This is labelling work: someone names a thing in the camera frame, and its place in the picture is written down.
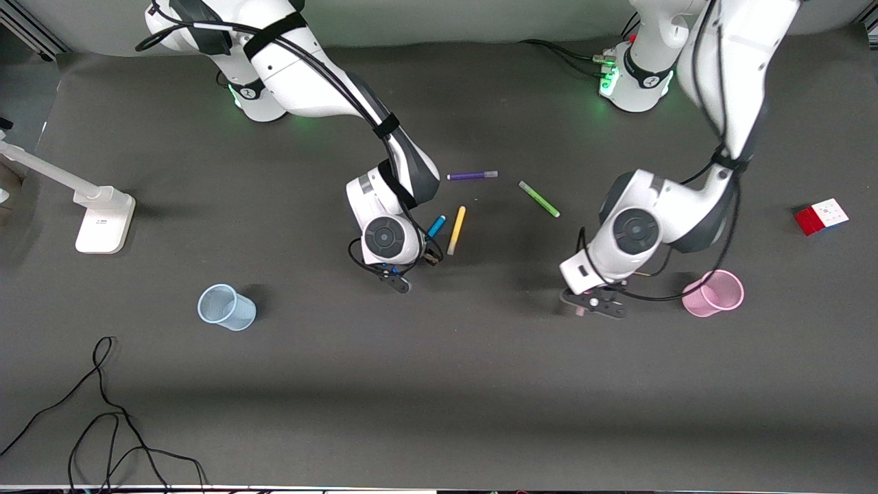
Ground yellow marker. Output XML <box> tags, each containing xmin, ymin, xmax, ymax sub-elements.
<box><xmin>447</xmin><ymin>205</ymin><xmax>468</xmax><ymax>257</ymax></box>

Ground green marker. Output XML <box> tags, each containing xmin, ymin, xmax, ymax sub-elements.
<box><xmin>518</xmin><ymin>180</ymin><xmax>562</xmax><ymax>219</ymax></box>

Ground pink plastic cup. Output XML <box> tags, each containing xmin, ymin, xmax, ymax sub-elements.
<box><xmin>681</xmin><ymin>269</ymin><xmax>746</xmax><ymax>319</ymax></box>

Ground light blue plastic cup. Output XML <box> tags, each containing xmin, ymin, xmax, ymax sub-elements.
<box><xmin>197</xmin><ymin>283</ymin><xmax>258</xmax><ymax>333</ymax></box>

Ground rubik's cube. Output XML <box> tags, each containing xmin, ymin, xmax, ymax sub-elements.
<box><xmin>794</xmin><ymin>198</ymin><xmax>851</xmax><ymax>237</ymax></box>

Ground white stand with base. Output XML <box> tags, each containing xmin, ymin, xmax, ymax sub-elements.
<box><xmin>0</xmin><ymin>140</ymin><xmax>137</xmax><ymax>255</ymax></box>

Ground black right arm cable harness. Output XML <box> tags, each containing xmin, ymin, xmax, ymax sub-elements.
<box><xmin>134</xmin><ymin>0</ymin><xmax>440</xmax><ymax>283</ymax></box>

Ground black arm cable harness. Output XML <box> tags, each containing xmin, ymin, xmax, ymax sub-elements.
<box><xmin>575</xmin><ymin>0</ymin><xmax>750</xmax><ymax>304</ymax></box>
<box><xmin>134</xmin><ymin>0</ymin><xmax>440</xmax><ymax>283</ymax></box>

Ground black left arm cable harness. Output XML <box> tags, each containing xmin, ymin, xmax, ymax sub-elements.
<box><xmin>575</xmin><ymin>0</ymin><xmax>750</xmax><ymax>304</ymax></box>

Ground black left arm base cables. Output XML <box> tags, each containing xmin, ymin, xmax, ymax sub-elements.
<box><xmin>519</xmin><ymin>14</ymin><xmax>643</xmax><ymax>78</ymax></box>

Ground thin black loose cable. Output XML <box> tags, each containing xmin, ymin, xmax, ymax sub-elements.
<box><xmin>0</xmin><ymin>336</ymin><xmax>208</xmax><ymax>492</ymax></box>

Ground aluminium profile rail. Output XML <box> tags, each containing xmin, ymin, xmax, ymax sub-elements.
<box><xmin>0</xmin><ymin>0</ymin><xmax>71</xmax><ymax>60</ymax></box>

